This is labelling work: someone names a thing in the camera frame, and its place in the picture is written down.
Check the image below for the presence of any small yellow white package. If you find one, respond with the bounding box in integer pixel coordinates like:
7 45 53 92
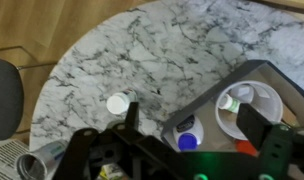
100 163 128 180

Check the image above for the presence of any green round lid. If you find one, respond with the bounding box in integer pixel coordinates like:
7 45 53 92
106 89 139 116

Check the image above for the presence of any supplement bottle with round cap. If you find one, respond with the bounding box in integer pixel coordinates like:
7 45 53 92
172 114 205 153

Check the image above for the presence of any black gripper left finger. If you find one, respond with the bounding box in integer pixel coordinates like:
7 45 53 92
124 101 140 131

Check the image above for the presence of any small white pill bottle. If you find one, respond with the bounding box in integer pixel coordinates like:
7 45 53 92
218 93 242 114

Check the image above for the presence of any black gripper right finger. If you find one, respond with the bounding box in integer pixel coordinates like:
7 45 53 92
235 103 276 152

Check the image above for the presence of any grey metal cylinder can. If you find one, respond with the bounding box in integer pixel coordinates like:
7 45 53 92
15 139 70 180

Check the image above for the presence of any small orange object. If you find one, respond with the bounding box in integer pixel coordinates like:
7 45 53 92
234 139 260 157

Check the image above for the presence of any black office chair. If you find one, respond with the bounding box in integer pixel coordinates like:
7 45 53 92
0 57 25 141

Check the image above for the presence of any white slatted grille panel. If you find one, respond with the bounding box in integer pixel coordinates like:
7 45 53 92
0 138 30 180

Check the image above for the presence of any dark blue cardboard box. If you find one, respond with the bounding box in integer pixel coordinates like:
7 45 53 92
160 59 304 156

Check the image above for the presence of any transparent plastic container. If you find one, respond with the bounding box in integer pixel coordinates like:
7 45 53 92
214 80 284 141

